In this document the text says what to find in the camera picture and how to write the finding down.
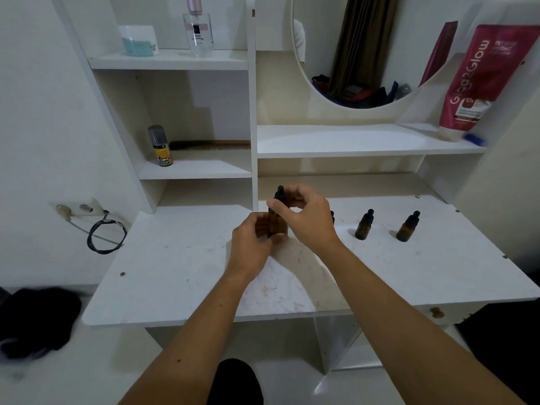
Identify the person's right hand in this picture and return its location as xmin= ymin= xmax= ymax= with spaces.
xmin=266 ymin=184 xmax=343 ymax=256

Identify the person's left hand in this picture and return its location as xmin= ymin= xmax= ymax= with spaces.
xmin=227 ymin=212 xmax=289 ymax=284

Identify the person's right forearm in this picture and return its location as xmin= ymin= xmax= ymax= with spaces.
xmin=315 ymin=241 xmax=528 ymax=405

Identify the person's left forearm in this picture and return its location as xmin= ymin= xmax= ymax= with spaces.
xmin=119 ymin=267 xmax=265 ymax=405

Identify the brown comb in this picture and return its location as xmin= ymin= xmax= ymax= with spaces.
xmin=169 ymin=140 xmax=251 ymax=151

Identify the white vanity desk with shelves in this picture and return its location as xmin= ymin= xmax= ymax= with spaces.
xmin=50 ymin=0 xmax=540 ymax=376

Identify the small yellow-label spray can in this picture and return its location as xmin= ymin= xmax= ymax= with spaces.
xmin=147 ymin=125 xmax=174 ymax=167

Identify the person's black trouser leg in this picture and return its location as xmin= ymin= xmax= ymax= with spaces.
xmin=206 ymin=358 xmax=265 ymax=405

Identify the round mirror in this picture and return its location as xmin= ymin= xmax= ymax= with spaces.
xmin=290 ymin=0 xmax=486 ymax=110

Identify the clear glass perfume bottle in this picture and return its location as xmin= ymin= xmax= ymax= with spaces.
xmin=182 ymin=0 xmax=214 ymax=58

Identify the white and teal box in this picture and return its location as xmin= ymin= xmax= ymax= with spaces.
xmin=118 ymin=24 xmax=159 ymax=58

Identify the red lotion tube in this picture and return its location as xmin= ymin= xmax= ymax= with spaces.
xmin=437 ymin=24 xmax=540 ymax=142

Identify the black cloth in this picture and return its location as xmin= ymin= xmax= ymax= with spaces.
xmin=0 ymin=287 xmax=83 ymax=361

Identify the black cable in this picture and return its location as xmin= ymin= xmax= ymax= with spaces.
xmin=86 ymin=210 xmax=128 ymax=255

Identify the white wall socket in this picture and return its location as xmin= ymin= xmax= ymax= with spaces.
xmin=54 ymin=198 xmax=108 ymax=218

